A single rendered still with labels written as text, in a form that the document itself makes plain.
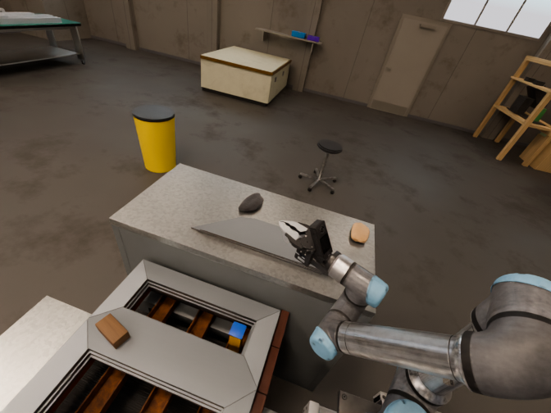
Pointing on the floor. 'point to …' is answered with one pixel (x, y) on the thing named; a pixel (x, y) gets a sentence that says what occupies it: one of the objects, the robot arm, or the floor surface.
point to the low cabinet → (243, 74)
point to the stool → (325, 163)
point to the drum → (156, 136)
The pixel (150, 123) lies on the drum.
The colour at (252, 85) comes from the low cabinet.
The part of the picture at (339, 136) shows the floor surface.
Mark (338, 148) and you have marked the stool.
